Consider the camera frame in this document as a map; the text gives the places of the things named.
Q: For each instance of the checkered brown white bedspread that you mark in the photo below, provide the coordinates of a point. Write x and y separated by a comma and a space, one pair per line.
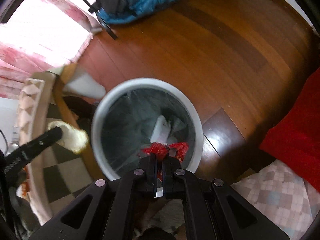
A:
54, 121

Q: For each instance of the white torn toothpaste box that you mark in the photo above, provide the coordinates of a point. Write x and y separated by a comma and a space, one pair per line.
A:
161, 130

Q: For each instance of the red cushion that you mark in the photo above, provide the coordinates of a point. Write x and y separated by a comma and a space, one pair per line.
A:
295, 140

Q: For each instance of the pastel checkered pillow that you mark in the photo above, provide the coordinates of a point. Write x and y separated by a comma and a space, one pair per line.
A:
282, 196

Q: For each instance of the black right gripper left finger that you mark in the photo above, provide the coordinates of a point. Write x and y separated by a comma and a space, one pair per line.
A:
105, 209

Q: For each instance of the pink floral curtain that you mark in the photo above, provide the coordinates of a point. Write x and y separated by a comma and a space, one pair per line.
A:
40, 35

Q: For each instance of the black chair frame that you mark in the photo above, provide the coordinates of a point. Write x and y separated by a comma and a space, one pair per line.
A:
92, 9

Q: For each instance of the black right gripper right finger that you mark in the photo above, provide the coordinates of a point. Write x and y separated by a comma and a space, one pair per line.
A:
214, 210

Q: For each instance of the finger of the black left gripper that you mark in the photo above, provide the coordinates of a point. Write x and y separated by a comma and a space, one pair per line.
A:
33, 148

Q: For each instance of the red candy wrapper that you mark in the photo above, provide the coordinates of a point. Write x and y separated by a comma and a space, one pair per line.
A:
177, 150

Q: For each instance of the white round trash bin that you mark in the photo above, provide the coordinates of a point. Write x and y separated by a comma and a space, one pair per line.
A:
125, 118

